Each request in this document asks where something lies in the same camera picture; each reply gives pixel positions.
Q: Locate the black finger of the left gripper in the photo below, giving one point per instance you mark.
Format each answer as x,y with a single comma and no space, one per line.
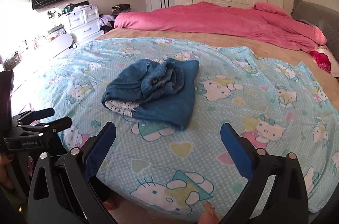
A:
47,129
28,117

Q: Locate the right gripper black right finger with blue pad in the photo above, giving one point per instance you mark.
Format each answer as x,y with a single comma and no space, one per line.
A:
287,201

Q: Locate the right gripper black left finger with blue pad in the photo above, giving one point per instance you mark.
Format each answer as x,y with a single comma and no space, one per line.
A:
61,191

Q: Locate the blue denim pants lace trim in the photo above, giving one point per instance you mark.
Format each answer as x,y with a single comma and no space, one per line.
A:
160,92

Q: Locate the person's left hand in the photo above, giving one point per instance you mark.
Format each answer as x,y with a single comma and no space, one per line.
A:
6,177

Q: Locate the person's right hand thumb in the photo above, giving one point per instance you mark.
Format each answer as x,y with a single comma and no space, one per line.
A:
209,215

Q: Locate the light blue Hello Kitty sheet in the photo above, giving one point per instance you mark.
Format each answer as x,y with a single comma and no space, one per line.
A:
279,107

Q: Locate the white drawer chest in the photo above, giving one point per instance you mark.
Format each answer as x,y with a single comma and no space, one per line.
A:
83,24

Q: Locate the folded dark clothes pile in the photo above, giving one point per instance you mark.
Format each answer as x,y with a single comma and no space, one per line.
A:
120,8

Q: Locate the red floral pillow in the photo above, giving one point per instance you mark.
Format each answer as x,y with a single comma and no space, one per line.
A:
321,60

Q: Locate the pink duvet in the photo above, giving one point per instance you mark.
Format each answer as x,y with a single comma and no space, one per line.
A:
263,22

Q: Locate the grey padded headboard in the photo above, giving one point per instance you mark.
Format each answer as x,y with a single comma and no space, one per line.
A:
324,18

